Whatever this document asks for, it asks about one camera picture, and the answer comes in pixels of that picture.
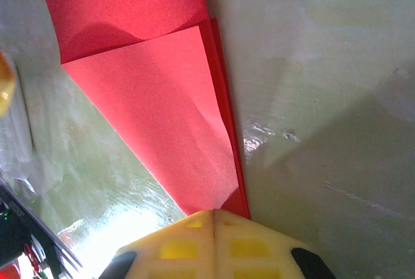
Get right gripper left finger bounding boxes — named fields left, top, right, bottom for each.
left=100, top=210, right=215, bottom=279

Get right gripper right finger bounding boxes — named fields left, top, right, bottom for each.
left=213, top=209, right=337, bottom=279

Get red paper sheet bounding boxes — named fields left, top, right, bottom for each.
left=34, top=0, right=250, bottom=220

